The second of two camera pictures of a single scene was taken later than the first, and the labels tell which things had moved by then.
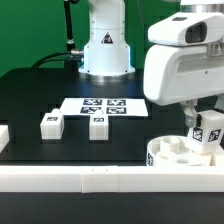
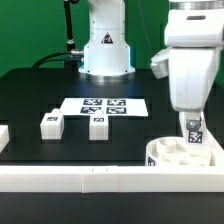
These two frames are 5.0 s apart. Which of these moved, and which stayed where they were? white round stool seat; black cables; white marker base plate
Moved: white round stool seat
Stayed: white marker base plate; black cables
